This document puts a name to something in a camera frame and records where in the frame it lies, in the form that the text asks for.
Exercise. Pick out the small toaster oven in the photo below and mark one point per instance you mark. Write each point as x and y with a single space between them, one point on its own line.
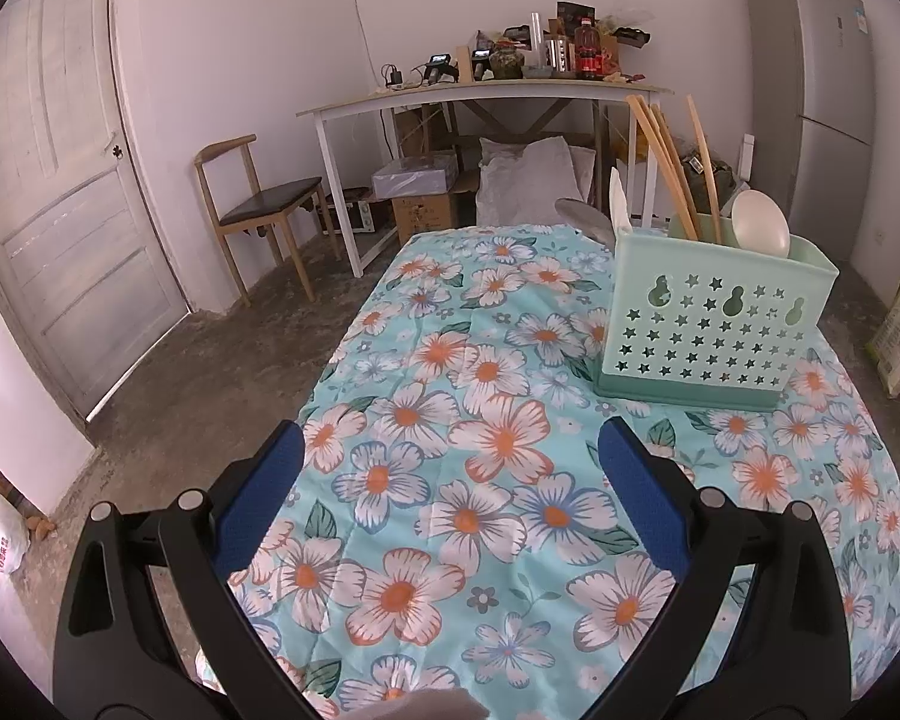
352 216

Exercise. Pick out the black charger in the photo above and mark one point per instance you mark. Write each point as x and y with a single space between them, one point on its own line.
396 77

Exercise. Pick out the green fabric bag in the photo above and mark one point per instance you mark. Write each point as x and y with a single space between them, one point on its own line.
724 180

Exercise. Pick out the white wooden door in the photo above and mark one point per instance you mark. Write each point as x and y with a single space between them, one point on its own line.
67 202

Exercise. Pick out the black box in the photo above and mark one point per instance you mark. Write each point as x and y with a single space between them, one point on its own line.
570 15

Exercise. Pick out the dark soda bottle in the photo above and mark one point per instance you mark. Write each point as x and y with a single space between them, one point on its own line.
586 52

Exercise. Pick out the grey refrigerator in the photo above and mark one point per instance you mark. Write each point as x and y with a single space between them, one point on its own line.
810 90

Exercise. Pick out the person's left hand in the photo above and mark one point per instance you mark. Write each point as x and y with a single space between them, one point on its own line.
435 706

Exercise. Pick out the plastic wrapped box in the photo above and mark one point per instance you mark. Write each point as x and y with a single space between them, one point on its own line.
412 176

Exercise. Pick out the glass jar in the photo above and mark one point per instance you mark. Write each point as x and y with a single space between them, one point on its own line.
508 60

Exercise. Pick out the green plastic utensil basket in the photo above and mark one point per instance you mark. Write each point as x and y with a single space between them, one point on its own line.
720 330

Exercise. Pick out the metal spoon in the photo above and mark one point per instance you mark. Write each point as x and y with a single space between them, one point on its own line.
581 214

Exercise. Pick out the white side table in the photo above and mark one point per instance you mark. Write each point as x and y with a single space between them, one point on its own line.
495 90

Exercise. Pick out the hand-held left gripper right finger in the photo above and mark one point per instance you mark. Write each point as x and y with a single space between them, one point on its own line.
641 495

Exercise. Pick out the white plastic rice spoon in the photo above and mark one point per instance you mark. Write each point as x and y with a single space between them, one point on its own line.
619 202
761 221

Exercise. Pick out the white woven sack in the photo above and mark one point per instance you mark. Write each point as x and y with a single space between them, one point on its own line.
532 180

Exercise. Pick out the stack of clear plastic cups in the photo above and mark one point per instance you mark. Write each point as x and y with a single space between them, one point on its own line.
537 37

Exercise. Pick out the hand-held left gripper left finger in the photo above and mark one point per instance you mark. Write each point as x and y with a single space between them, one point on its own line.
266 487

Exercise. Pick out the wooden chopstick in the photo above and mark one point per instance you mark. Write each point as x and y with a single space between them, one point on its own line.
670 165
658 161
702 165
679 172

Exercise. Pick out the metal cup holder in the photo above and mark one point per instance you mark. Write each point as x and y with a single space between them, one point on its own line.
560 56

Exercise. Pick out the floral blue tablecloth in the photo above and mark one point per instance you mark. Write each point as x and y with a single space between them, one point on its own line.
495 360

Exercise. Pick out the black handheld device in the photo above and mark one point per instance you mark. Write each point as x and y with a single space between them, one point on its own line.
482 64
439 67

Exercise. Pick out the white board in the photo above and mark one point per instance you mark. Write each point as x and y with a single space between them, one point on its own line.
747 157

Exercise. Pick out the wooden chair with dark seat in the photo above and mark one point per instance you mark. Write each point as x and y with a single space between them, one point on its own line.
270 199

